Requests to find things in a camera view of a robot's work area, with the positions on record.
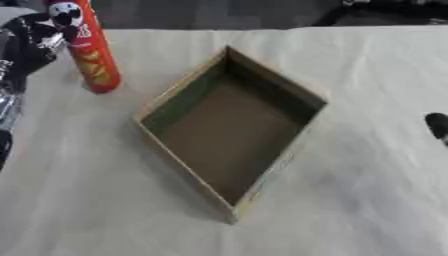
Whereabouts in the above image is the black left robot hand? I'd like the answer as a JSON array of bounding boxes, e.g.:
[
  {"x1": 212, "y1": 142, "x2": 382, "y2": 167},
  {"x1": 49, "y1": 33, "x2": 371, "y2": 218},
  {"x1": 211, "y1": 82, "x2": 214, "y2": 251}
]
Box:
[{"x1": 0, "y1": 12, "x2": 83, "y2": 81}]

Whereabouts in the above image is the open tan cardboard box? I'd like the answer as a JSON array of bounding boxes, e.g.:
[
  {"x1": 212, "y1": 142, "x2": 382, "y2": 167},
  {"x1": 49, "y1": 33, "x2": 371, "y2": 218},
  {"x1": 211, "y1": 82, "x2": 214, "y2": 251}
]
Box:
[{"x1": 129, "y1": 45, "x2": 329, "y2": 225}]

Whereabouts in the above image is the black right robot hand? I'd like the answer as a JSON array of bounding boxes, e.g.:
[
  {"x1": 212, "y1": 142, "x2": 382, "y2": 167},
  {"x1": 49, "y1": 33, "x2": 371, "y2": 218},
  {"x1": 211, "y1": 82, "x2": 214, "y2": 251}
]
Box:
[{"x1": 423, "y1": 112, "x2": 448, "y2": 148}]

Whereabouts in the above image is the red cylindrical chip can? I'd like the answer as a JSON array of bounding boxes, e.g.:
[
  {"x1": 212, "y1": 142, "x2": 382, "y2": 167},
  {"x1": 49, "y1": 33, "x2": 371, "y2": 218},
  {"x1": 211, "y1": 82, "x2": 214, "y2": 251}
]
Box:
[{"x1": 43, "y1": 0, "x2": 125, "y2": 95}]

